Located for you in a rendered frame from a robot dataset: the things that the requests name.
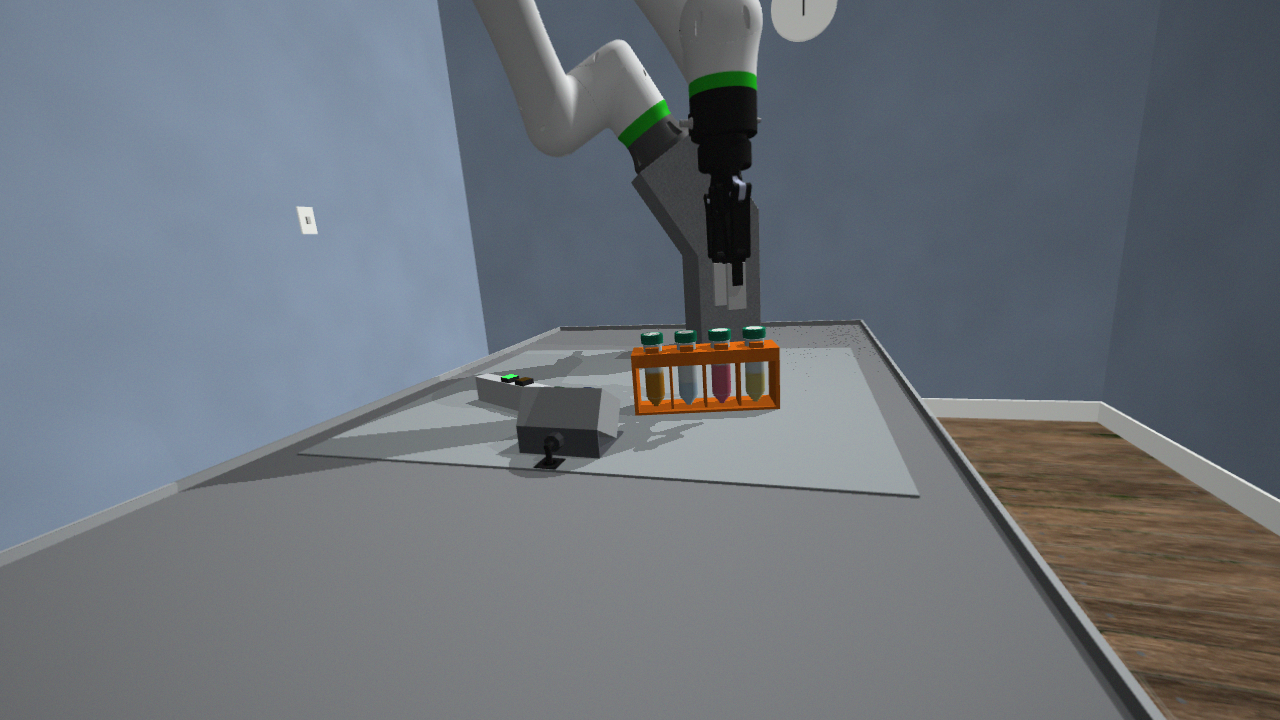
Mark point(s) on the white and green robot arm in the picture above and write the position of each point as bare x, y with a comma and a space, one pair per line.
611, 89

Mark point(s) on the orange tube rack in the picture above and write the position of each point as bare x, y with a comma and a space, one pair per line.
758, 351

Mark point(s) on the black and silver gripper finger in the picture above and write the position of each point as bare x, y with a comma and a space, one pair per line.
737, 220
716, 245

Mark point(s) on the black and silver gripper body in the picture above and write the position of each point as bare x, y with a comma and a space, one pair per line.
722, 159

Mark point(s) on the light grey bench mat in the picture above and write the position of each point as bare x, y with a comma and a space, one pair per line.
828, 435

